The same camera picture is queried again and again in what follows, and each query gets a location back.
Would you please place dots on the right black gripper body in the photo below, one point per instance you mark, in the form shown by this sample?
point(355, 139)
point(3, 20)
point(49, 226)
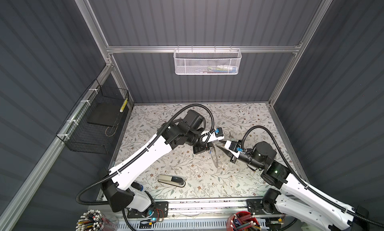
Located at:
point(233, 159)

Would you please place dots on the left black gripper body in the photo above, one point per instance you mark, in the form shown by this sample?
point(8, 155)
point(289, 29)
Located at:
point(200, 147)

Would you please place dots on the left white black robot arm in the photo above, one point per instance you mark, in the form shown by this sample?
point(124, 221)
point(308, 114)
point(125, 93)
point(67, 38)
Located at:
point(121, 191)

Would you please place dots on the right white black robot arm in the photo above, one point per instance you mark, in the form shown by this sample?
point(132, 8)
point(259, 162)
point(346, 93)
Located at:
point(294, 197)

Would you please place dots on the grey black stapler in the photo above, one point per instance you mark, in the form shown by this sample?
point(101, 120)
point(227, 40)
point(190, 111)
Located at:
point(172, 180)

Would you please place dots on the red pencil cup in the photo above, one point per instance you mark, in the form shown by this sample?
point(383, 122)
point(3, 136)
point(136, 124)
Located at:
point(243, 221)

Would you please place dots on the yellow marker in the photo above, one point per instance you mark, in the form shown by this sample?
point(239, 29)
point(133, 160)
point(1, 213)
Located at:
point(123, 105)

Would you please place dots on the black foam pad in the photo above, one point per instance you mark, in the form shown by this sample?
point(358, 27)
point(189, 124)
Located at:
point(105, 115)

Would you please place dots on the clear pencil jar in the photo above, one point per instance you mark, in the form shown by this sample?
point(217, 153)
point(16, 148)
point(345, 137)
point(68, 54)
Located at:
point(95, 220)

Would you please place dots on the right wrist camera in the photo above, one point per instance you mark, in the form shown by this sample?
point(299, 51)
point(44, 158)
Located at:
point(234, 148)

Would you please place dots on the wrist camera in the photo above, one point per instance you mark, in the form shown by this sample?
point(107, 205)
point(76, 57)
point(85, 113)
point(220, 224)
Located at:
point(216, 135)
point(234, 148)

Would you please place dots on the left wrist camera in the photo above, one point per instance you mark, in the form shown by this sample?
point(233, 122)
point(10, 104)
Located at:
point(216, 135)

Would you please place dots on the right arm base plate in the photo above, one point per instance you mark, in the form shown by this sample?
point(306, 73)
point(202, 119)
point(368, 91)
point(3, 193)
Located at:
point(260, 207)

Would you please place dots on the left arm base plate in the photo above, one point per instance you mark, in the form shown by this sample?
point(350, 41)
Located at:
point(158, 210)

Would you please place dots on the white wire mesh basket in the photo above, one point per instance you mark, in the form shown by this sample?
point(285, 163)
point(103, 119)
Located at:
point(211, 61)

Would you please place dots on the black wire basket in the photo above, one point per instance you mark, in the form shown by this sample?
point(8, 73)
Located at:
point(80, 136)

